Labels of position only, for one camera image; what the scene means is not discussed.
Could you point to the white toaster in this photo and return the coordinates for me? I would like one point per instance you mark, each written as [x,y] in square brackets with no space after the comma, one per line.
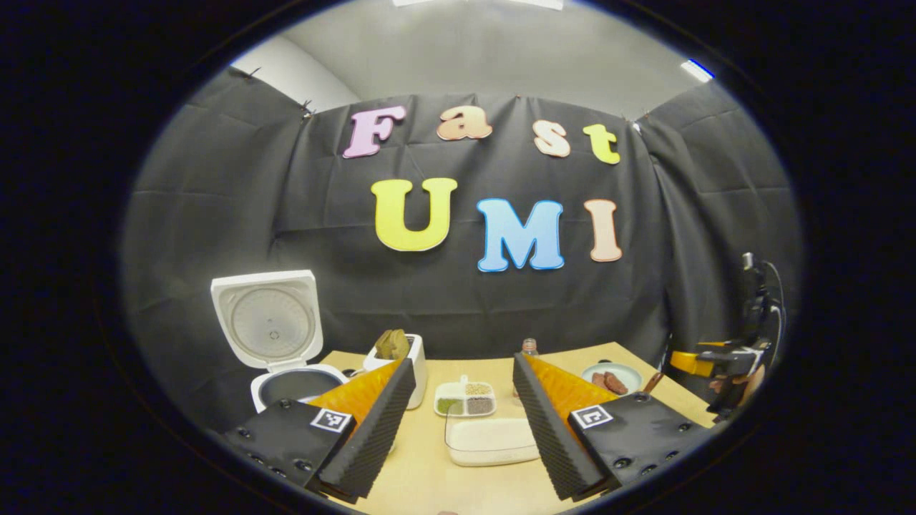
[418,372]

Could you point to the green round plate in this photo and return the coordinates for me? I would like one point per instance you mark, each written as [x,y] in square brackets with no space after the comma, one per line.
[633,372]

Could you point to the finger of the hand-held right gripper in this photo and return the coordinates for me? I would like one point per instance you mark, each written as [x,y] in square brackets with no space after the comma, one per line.
[690,363]
[744,345]

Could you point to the black backdrop cloth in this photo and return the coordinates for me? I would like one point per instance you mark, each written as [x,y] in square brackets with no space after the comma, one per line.
[465,300]

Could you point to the large ceiling light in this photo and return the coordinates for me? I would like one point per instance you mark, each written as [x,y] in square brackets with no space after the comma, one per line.
[479,3]

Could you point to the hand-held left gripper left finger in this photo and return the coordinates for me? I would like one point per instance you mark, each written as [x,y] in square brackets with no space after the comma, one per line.
[379,429]

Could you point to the white divided grain dish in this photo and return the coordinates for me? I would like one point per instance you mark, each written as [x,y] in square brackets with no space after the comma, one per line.
[465,399]

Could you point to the wooden spoon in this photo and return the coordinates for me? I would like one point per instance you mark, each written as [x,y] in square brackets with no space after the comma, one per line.
[651,383]

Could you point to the clear plastic bottle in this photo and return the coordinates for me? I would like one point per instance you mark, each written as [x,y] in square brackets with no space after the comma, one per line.
[529,347]

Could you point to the brown sausage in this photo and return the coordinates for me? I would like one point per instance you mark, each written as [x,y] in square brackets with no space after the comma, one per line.
[600,381]
[617,383]

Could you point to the clear rice container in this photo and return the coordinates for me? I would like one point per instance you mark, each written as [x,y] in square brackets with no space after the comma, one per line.
[486,440]

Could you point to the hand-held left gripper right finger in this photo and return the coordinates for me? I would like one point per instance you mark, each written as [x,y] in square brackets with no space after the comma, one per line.
[547,429]

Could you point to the white rice cooker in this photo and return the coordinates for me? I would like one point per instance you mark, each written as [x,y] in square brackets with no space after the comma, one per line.
[272,322]

